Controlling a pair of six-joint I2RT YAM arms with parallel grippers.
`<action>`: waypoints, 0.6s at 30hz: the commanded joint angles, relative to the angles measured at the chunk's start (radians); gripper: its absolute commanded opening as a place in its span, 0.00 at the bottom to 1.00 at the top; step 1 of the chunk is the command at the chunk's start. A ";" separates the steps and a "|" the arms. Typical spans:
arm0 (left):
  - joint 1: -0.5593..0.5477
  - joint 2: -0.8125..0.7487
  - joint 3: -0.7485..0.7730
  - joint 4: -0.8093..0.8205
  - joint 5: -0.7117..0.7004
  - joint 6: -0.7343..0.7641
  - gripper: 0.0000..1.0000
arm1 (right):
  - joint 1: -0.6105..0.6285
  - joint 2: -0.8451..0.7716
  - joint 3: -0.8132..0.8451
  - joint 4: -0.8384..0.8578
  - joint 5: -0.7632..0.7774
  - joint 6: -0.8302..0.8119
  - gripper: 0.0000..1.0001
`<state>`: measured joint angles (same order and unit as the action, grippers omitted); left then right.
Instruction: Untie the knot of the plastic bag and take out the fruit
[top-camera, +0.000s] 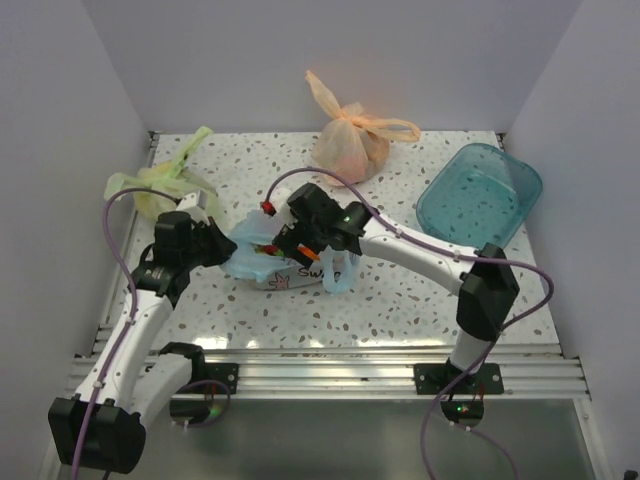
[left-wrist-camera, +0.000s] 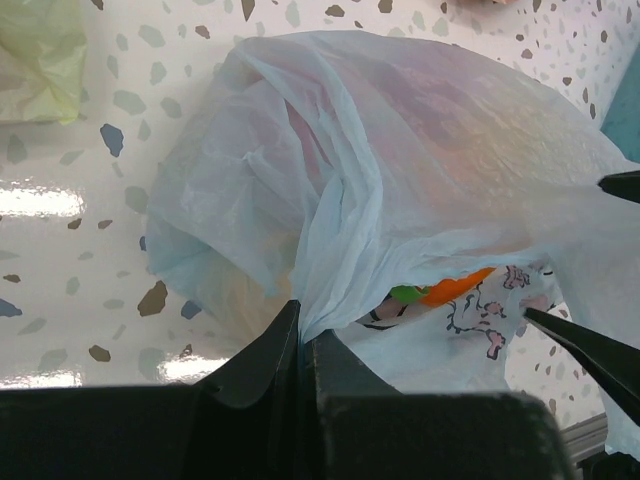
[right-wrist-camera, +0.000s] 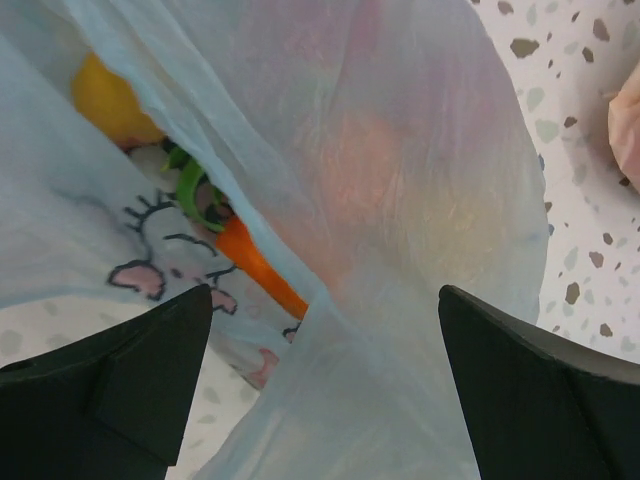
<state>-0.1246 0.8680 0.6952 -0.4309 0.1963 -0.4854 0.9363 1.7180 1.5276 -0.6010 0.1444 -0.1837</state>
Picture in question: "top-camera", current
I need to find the blue plastic bag with fruit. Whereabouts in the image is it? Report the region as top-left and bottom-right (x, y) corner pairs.
(221, 210), (359, 294)

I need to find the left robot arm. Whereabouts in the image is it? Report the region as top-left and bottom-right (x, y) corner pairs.
(48, 211), (236, 478)

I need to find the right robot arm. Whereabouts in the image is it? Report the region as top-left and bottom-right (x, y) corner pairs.
(262, 183), (519, 393)

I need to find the green plastic bag with fruit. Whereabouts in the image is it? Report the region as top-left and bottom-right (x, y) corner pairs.
(104, 126), (223, 222)

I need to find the orange plastic bag with fruit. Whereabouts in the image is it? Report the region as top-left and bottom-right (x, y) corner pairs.
(305, 71), (421, 184)

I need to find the teal transparent plastic basin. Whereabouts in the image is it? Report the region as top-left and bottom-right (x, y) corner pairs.
(416, 143), (543, 249)

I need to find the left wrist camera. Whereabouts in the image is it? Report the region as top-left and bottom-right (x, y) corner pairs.
(176, 190), (209, 223)

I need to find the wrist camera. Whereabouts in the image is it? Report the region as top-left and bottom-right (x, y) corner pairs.
(176, 190), (209, 223)
(261, 187), (296, 225)

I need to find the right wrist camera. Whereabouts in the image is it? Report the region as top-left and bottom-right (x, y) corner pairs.
(261, 187), (296, 225)

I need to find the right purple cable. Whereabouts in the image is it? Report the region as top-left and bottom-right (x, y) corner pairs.
(264, 166), (555, 480)

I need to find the purple cable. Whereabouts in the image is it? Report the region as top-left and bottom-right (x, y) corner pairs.
(264, 166), (555, 480)
(69, 187), (181, 480)

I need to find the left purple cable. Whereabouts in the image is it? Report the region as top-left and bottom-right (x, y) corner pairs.
(69, 187), (181, 480)

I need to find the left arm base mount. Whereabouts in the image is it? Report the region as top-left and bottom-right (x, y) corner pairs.
(159, 342), (239, 395)

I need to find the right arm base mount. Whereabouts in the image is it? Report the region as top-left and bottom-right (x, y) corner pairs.
(413, 362), (505, 396)

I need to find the aluminium front rail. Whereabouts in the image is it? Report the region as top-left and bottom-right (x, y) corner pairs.
(205, 345), (590, 400)

